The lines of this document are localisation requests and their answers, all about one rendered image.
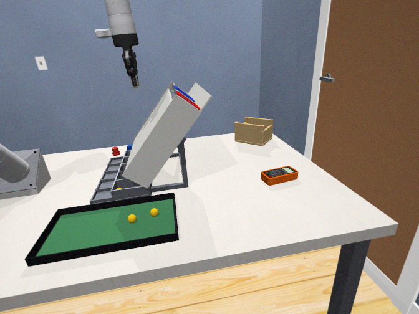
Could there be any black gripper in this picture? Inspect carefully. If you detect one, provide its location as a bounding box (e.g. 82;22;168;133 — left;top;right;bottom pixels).
112;33;139;88

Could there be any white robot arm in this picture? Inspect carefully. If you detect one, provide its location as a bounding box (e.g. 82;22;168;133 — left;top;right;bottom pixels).
0;0;137;183

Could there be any wooden crate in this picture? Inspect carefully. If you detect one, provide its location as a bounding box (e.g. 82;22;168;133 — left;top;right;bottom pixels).
234;117;274;146

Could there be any orange digital multimeter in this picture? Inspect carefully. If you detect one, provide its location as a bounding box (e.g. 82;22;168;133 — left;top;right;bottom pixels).
261;166;298;186

